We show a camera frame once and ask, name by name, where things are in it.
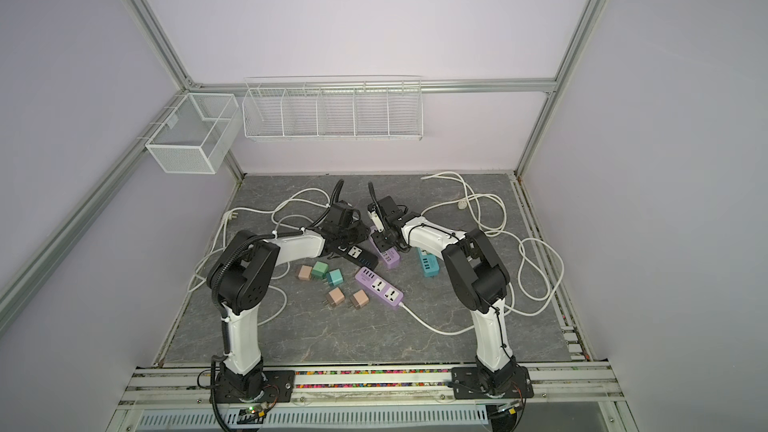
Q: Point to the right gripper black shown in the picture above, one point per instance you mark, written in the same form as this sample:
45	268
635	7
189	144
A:
377	236

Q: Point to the aluminium frame rail front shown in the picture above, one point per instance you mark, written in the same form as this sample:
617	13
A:
355	385

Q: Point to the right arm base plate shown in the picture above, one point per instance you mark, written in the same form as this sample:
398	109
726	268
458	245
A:
473	382

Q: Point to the teal power strip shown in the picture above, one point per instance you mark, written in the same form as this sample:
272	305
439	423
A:
429	263

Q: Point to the green plug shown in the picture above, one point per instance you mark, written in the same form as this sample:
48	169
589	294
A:
319	270

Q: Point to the long white wire basket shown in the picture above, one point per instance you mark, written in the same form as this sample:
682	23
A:
384	107

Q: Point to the pink plug purple strip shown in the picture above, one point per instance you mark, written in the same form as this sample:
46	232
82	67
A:
359	299
335	297

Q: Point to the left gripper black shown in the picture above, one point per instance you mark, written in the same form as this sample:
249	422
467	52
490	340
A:
360	227

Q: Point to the small white mesh basket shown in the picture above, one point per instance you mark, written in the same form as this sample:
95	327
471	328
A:
197	134

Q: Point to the white vented cable duct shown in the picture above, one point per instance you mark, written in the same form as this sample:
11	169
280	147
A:
330	418

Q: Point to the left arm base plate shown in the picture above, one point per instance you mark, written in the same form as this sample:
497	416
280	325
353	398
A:
270	386

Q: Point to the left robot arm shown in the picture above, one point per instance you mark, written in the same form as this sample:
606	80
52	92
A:
239	279

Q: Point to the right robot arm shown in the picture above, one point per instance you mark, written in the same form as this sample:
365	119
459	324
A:
477	274

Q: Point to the black power strip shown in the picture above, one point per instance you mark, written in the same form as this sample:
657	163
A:
358	256

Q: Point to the purple power strip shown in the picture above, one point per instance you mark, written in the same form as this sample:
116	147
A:
390	257
379	287

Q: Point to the teal plug purple strip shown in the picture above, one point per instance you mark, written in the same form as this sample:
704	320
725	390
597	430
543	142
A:
335	278

